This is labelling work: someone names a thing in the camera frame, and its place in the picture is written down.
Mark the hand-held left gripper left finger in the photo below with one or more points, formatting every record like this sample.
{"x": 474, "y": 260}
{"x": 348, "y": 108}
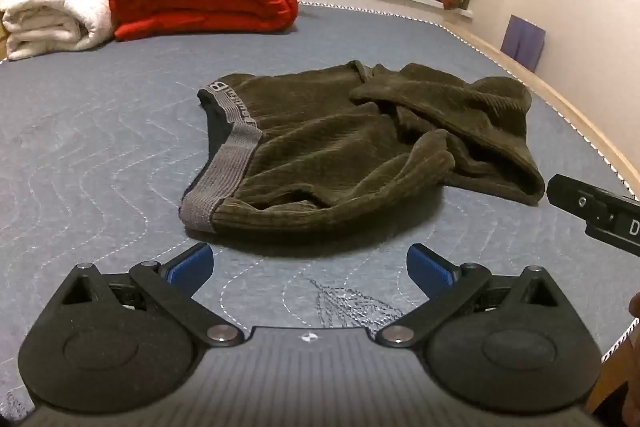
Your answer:
{"x": 191, "y": 268}

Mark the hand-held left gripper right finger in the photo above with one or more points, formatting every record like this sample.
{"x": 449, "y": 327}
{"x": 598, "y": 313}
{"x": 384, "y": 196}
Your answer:
{"x": 431, "y": 269}

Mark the grey quilted mattress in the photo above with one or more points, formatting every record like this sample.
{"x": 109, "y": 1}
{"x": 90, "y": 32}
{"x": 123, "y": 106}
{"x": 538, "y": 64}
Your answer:
{"x": 100, "y": 132}

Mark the purple paper sheet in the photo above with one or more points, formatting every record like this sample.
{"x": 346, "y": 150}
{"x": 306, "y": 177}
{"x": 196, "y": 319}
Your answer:
{"x": 522, "y": 42}

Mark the white folded blanket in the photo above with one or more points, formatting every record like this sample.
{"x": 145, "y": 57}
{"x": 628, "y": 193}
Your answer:
{"x": 55, "y": 2}

